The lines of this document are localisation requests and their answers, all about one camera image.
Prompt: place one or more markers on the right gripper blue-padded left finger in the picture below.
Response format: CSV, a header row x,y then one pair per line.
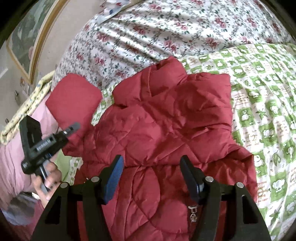
x,y
59,220

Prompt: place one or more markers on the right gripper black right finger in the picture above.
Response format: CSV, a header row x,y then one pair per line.
x,y
243,220

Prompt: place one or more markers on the red quilted puffer jacket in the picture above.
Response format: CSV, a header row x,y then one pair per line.
x,y
158,115

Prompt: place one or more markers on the person's left hand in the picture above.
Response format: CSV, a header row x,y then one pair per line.
x,y
46,189

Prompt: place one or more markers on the yellow floral blanket edge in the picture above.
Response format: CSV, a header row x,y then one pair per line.
x,y
27,108

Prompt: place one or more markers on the pink quilted blanket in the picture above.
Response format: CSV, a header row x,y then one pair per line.
x,y
22,213

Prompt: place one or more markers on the silver jacket zipper pull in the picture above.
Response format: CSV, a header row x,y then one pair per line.
x,y
193,212

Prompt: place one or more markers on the green white patterned quilt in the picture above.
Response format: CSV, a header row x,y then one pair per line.
x,y
262,79

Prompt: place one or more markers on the light blue floral pillow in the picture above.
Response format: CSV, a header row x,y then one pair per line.
x,y
110,9

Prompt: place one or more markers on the floral rose bed sheet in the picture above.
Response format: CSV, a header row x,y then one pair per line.
x,y
150,31

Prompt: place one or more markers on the gold framed wall picture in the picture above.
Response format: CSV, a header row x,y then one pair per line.
x,y
27,40

